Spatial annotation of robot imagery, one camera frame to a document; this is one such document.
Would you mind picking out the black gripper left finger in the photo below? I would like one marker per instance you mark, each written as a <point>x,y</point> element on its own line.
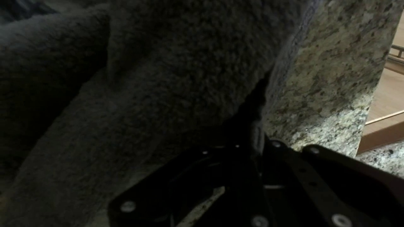
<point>165,197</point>

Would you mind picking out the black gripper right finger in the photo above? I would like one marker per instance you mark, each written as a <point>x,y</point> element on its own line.
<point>317,187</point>

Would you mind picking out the grey towel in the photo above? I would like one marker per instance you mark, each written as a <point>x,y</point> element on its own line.
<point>89,97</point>

